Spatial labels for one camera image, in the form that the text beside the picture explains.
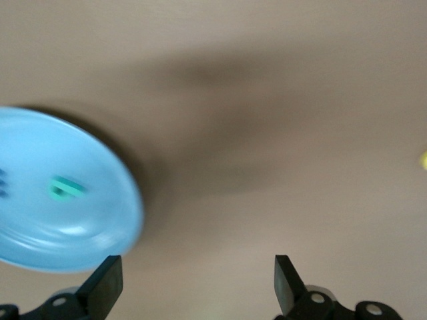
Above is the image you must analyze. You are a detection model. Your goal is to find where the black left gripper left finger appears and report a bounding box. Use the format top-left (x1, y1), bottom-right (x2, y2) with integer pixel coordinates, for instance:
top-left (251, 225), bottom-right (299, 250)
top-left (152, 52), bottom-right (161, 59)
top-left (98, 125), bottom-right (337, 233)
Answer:
top-left (0, 255), bottom-right (124, 320)

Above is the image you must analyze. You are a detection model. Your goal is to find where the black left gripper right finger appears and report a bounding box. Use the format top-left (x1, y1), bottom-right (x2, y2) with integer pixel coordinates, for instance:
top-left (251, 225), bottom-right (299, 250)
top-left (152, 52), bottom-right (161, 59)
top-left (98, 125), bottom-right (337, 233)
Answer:
top-left (274, 255), bottom-right (404, 320)

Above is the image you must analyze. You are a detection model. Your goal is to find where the teal foam letter b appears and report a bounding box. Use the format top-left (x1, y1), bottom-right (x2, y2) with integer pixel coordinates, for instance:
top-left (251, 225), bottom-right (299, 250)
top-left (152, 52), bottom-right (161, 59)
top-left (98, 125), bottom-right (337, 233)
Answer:
top-left (49, 176), bottom-right (88, 203)

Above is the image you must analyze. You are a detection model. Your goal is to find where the brown table cover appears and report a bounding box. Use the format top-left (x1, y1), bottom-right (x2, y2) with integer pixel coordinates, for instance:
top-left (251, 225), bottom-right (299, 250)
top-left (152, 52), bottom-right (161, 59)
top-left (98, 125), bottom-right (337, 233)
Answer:
top-left (0, 0), bottom-right (427, 320)

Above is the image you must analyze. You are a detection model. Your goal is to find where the blue plate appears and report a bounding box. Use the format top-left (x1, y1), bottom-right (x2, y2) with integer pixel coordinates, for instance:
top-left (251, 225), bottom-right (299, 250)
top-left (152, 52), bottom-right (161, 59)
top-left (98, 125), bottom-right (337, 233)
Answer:
top-left (0, 106), bottom-right (145, 275)

